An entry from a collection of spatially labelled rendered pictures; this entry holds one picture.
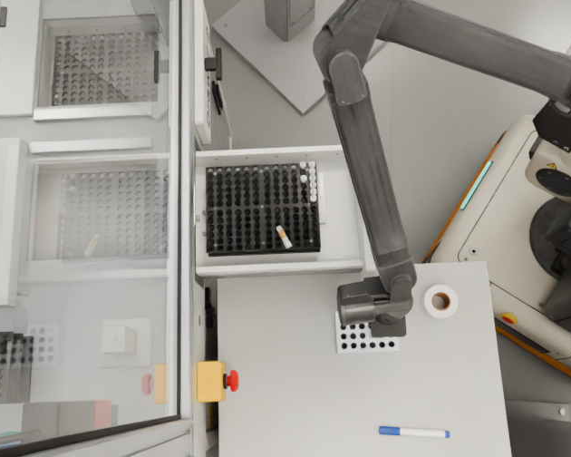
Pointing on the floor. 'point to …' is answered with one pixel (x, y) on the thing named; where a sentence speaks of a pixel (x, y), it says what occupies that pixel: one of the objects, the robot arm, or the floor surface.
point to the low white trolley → (358, 372)
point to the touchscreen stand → (282, 44)
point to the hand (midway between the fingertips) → (380, 316)
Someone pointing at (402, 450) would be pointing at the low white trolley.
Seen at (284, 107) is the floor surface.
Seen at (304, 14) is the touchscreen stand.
